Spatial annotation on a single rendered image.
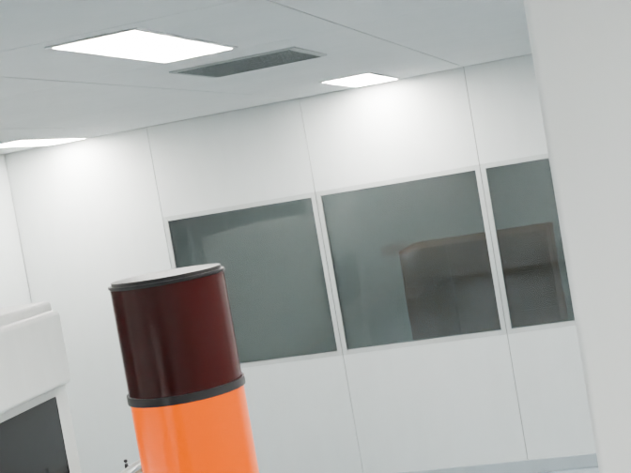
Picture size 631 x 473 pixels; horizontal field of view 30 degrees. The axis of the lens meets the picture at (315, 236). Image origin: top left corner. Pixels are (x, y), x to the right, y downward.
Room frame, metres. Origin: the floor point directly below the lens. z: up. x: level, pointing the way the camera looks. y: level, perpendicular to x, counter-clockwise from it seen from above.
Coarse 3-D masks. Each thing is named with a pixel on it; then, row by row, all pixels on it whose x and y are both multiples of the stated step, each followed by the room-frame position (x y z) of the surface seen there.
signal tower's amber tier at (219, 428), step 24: (144, 408) 0.48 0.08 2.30; (168, 408) 0.48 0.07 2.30; (192, 408) 0.48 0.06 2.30; (216, 408) 0.48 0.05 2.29; (240, 408) 0.49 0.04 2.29; (144, 432) 0.48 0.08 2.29; (168, 432) 0.48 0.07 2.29; (192, 432) 0.48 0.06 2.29; (216, 432) 0.48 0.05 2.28; (240, 432) 0.49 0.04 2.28; (144, 456) 0.49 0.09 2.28; (168, 456) 0.48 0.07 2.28; (192, 456) 0.47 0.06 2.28; (216, 456) 0.48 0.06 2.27; (240, 456) 0.48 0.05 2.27
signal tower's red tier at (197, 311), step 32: (160, 288) 0.47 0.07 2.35; (192, 288) 0.48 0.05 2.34; (224, 288) 0.50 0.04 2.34; (128, 320) 0.48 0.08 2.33; (160, 320) 0.47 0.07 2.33; (192, 320) 0.48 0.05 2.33; (224, 320) 0.49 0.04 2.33; (128, 352) 0.48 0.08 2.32; (160, 352) 0.48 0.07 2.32; (192, 352) 0.48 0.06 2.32; (224, 352) 0.49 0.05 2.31; (128, 384) 0.49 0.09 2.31; (160, 384) 0.48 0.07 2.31; (192, 384) 0.48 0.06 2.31
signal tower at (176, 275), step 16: (160, 272) 0.51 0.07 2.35; (176, 272) 0.49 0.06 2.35; (192, 272) 0.48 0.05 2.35; (208, 272) 0.48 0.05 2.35; (112, 288) 0.49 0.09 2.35; (128, 288) 0.48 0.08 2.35; (224, 384) 0.48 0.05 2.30; (240, 384) 0.49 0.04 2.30; (128, 400) 0.49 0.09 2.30; (144, 400) 0.48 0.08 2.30; (160, 400) 0.48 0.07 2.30; (176, 400) 0.47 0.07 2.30; (192, 400) 0.47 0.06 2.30
